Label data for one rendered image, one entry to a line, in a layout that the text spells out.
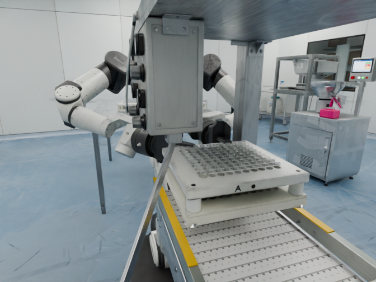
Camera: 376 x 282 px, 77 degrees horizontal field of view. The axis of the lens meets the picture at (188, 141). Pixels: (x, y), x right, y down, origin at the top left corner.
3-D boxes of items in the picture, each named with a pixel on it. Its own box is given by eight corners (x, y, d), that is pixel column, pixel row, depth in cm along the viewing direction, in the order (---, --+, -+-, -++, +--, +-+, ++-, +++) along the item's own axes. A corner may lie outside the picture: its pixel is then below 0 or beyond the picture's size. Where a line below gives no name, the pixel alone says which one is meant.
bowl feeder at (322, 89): (300, 111, 299) (304, 81, 289) (320, 109, 313) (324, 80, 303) (337, 117, 257) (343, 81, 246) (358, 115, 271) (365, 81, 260)
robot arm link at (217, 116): (206, 141, 85) (231, 132, 93) (203, 116, 83) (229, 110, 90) (194, 139, 90) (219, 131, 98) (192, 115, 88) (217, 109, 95)
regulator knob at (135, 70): (130, 81, 45) (128, 57, 44) (142, 81, 46) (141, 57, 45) (131, 82, 42) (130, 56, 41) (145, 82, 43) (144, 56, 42)
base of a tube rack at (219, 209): (187, 227, 40) (187, 215, 40) (162, 172, 63) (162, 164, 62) (306, 205, 47) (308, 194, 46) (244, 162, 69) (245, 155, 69)
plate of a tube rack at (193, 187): (187, 201, 39) (187, 190, 38) (161, 154, 62) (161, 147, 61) (309, 182, 45) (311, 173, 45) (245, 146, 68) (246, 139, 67)
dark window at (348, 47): (301, 88, 606) (308, 42, 576) (302, 88, 607) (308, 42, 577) (355, 92, 490) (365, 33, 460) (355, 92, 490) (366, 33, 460)
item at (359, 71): (341, 114, 274) (351, 57, 257) (347, 114, 278) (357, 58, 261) (362, 118, 254) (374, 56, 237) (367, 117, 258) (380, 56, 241)
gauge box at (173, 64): (136, 116, 63) (132, 36, 58) (175, 114, 66) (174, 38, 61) (148, 136, 43) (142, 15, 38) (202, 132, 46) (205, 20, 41)
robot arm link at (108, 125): (145, 121, 75) (108, 107, 77) (134, 147, 73) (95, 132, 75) (150, 128, 81) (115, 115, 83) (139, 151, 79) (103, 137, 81)
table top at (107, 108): (102, 102, 326) (102, 99, 325) (179, 100, 354) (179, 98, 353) (88, 122, 186) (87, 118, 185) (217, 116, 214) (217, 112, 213)
